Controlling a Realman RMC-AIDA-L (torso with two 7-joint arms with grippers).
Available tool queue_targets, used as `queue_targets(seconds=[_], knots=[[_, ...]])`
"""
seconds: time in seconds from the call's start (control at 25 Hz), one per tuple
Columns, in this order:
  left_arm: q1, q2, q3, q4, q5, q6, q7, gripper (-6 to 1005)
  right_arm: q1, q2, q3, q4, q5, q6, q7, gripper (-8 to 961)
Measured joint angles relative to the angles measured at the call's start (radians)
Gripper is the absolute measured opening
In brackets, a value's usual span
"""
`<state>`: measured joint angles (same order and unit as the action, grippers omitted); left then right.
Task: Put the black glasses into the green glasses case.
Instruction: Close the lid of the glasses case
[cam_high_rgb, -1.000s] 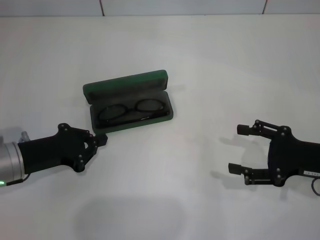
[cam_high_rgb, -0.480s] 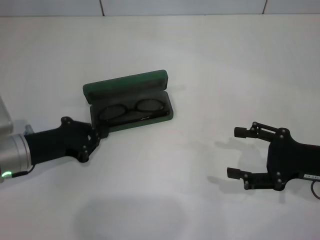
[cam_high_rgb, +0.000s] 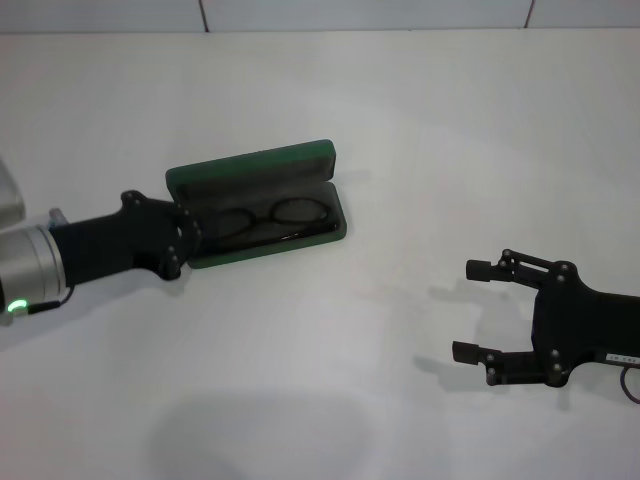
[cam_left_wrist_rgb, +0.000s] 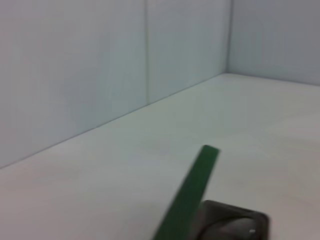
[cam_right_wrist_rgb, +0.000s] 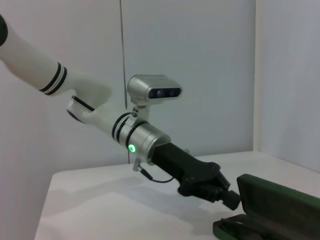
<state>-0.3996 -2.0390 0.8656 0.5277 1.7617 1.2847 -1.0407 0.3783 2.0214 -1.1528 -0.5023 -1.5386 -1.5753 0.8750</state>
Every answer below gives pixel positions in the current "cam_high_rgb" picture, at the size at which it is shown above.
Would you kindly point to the silver vented left wrist housing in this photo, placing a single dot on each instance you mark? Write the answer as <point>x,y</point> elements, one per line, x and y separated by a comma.
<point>10,195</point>

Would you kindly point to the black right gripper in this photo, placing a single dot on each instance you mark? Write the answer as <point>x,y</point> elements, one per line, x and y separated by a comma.
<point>585,325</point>

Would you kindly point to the green glasses case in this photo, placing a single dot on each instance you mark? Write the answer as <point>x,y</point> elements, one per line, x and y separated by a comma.
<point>250,165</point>

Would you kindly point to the black glasses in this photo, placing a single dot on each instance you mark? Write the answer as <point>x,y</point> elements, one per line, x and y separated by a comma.
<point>300,234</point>

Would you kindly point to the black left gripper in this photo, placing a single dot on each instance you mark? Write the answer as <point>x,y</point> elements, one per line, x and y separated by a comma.
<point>115,240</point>

